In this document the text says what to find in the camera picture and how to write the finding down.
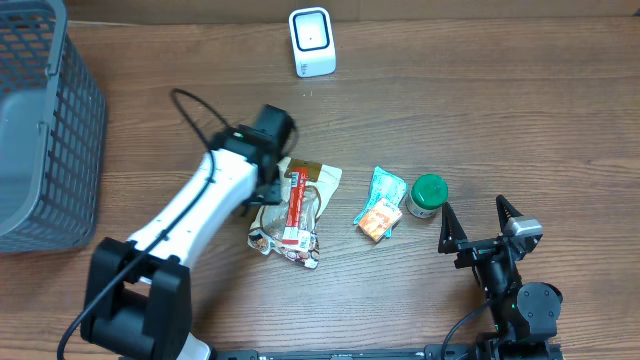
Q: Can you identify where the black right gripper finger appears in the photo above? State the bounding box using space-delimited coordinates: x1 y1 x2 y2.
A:
438 202 468 254
496 194 522 233

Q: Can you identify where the brown white snack bag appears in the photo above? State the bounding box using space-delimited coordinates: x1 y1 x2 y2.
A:
247 157 342 269

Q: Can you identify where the green lid jar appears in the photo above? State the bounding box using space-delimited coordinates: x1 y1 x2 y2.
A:
406 174 449 218

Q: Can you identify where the red snack bar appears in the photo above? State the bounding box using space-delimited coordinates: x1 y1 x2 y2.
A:
281 168 310 252

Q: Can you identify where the teal orange tissue pack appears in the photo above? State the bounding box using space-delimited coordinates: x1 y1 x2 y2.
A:
354 167 408 242

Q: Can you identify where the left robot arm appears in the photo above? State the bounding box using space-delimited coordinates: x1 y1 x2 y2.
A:
80 105 296 360

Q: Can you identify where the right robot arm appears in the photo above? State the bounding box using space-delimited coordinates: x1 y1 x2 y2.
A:
438 195 563 360

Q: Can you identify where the white barcode scanner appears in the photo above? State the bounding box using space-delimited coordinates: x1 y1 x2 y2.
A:
288 7 337 78

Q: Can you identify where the grey plastic mesh basket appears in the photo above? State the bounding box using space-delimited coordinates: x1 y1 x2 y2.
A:
1 0 108 253

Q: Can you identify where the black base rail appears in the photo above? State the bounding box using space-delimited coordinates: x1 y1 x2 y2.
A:
214 344 564 360

